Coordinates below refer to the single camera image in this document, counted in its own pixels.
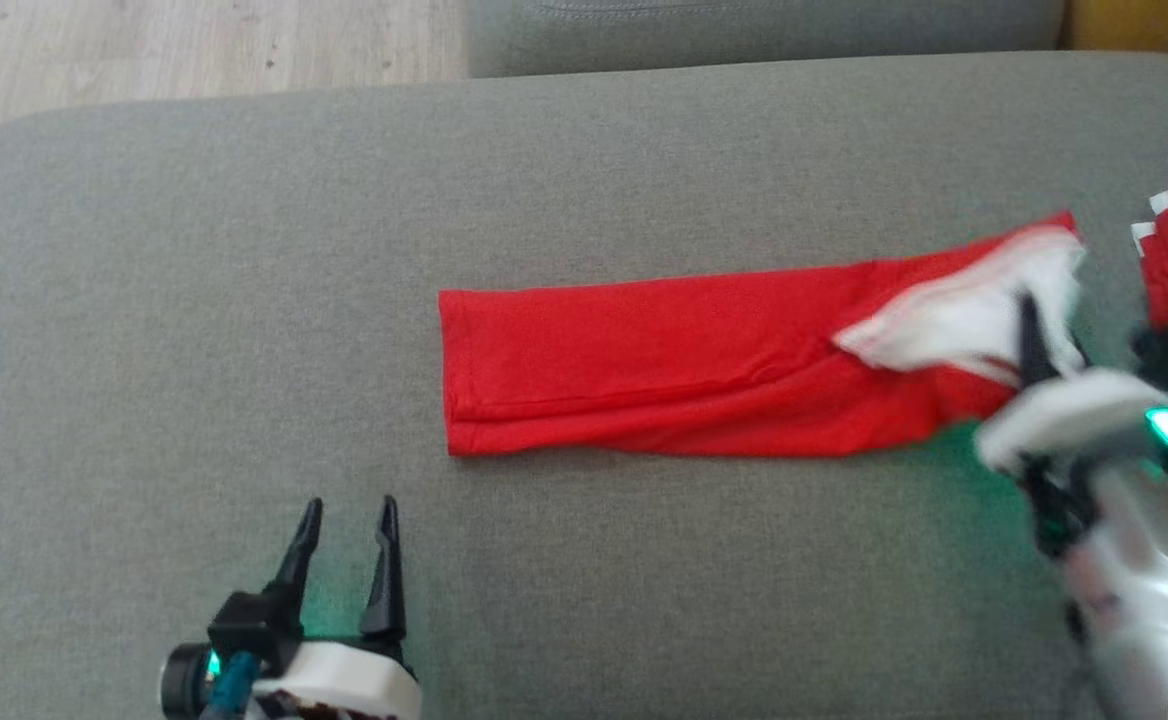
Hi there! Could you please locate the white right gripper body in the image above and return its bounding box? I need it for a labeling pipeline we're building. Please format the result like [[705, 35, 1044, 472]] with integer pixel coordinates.
[[974, 367, 1168, 472]]

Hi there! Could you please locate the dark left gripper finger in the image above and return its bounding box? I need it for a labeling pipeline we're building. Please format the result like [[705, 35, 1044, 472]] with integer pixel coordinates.
[[265, 497, 325, 627], [359, 494, 409, 647]]

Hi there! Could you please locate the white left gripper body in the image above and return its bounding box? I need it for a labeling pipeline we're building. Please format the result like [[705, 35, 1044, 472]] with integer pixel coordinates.
[[252, 639, 424, 720]]

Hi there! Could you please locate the red and white basketball jersey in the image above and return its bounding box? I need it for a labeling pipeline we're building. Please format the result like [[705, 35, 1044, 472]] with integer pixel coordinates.
[[438, 210, 1088, 459]]

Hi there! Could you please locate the grey sofa seat cushion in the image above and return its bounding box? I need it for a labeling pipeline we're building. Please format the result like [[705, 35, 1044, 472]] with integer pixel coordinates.
[[0, 52, 1168, 720]]

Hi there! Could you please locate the yellow panel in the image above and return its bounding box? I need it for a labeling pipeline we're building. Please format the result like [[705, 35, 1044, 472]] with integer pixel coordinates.
[[1062, 0, 1168, 67]]

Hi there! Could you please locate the grey sofa cushion with seam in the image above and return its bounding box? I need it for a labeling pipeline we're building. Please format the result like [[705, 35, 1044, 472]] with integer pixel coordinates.
[[459, 0, 1070, 80]]

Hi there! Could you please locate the teal left camera connector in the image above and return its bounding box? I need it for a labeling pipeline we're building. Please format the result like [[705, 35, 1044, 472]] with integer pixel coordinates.
[[202, 650, 263, 720]]

